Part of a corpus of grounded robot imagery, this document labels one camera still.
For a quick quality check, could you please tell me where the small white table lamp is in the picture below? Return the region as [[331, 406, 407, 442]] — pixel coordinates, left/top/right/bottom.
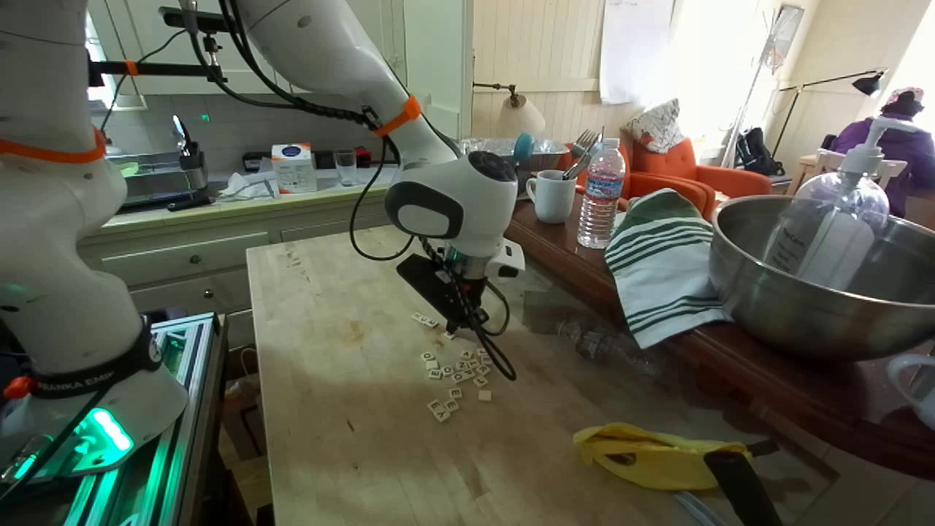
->
[[474, 83, 547, 137]]

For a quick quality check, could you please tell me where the dark wooden shelf board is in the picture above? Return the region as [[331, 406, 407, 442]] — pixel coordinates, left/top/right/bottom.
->
[[424, 152, 935, 483]]

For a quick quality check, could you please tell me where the metal dish rack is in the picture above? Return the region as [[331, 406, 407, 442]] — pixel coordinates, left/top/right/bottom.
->
[[107, 118, 211, 213]]

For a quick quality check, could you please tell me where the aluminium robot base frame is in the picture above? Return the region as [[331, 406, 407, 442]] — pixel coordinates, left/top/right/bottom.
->
[[0, 312, 226, 526]]

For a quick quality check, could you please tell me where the white ceramic mug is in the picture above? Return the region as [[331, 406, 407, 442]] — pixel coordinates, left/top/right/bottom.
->
[[527, 171, 576, 226]]

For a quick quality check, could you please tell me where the crumpled clear plastic wrap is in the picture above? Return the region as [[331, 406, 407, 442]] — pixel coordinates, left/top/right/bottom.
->
[[559, 321, 651, 374]]

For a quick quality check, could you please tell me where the black floor lamp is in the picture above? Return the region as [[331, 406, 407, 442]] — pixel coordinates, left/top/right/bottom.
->
[[770, 68, 882, 152]]

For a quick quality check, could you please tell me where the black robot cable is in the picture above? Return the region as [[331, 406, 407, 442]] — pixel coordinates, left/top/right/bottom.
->
[[185, 0, 521, 385]]

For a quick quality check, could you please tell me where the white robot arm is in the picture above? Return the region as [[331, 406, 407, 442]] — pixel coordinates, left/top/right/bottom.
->
[[0, 0, 516, 483]]

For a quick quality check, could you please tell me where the white kitchen counter cabinet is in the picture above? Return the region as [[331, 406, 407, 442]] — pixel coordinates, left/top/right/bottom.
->
[[79, 165, 401, 312]]

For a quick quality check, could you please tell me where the yellow handled tool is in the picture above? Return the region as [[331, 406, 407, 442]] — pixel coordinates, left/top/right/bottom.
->
[[573, 425, 784, 526]]

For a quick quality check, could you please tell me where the pile of white letter tiles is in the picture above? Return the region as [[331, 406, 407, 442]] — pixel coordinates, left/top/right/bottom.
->
[[414, 317, 494, 425]]

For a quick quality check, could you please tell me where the large steel mixing bowl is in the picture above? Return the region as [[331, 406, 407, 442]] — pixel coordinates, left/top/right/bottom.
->
[[711, 197, 935, 364]]

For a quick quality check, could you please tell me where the orange armchair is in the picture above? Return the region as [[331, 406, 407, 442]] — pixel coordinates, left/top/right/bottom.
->
[[559, 130, 778, 219]]

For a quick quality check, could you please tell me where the clear plastic water bottle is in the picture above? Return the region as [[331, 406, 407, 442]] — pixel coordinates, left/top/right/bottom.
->
[[578, 137, 624, 248]]

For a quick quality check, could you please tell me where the green striped white towel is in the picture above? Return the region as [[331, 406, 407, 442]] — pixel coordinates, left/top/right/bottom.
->
[[605, 190, 727, 352]]

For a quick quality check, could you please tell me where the black camera mount rod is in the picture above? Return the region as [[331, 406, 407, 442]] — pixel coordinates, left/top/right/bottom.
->
[[85, 49, 221, 87]]

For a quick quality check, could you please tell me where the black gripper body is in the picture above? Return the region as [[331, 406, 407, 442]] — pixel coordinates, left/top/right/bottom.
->
[[398, 254, 484, 331]]

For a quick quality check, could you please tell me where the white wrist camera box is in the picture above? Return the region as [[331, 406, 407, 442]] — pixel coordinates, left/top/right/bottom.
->
[[489, 239, 527, 277]]

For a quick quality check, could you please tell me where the clear pump soap bottle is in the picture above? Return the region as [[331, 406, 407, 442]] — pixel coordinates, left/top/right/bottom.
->
[[763, 118, 911, 289]]

